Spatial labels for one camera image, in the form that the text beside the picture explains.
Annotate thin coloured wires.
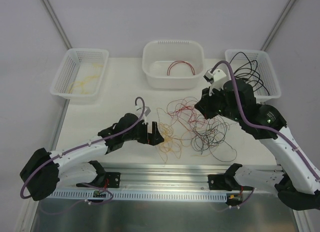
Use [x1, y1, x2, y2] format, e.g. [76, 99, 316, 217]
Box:
[166, 96, 238, 163]

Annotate red thin wire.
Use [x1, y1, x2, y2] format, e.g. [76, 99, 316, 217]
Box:
[166, 60, 197, 77]

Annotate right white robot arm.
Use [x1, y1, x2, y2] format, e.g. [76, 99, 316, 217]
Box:
[195, 79, 320, 211]

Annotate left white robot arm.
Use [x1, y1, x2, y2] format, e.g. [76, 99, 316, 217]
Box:
[19, 113, 164, 201]

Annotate right white perforated basket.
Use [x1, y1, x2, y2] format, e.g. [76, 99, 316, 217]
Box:
[224, 49, 282, 102]

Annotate white perforated basket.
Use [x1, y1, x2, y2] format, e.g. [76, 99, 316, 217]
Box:
[224, 49, 282, 102]
[49, 48, 110, 103]

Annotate white centre plastic tub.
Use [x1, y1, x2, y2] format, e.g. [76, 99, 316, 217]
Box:
[142, 40, 205, 90]

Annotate left white perforated basket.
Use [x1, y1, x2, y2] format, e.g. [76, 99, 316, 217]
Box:
[49, 48, 110, 103]

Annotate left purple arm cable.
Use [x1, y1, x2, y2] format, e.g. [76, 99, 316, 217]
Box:
[19, 97, 146, 199]

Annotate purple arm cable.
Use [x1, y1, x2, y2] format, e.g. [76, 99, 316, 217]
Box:
[212, 60, 320, 183]
[19, 97, 146, 199]

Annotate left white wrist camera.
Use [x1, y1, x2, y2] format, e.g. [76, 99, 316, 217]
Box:
[135, 105, 151, 124]

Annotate aluminium mounting rail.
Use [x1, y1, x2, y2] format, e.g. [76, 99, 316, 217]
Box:
[29, 164, 300, 194]

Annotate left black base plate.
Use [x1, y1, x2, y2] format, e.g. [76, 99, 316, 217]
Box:
[102, 172, 121, 189]

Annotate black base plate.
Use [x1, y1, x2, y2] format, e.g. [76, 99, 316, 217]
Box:
[207, 174, 241, 191]
[102, 172, 121, 189]

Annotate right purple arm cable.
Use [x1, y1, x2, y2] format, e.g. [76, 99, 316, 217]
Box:
[212, 60, 320, 183]

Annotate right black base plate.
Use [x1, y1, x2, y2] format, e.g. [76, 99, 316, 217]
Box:
[207, 174, 241, 191]

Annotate white slotted cable duct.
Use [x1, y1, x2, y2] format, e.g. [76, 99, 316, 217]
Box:
[48, 189, 227, 203]

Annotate right aluminium frame post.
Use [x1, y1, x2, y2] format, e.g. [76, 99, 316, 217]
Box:
[260, 0, 298, 51]

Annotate aluminium frame post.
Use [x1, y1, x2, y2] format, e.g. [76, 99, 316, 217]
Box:
[260, 0, 298, 51]
[40, 0, 72, 50]

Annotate left aluminium frame post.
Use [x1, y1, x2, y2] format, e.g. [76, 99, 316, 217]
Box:
[40, 0, 72, 50]

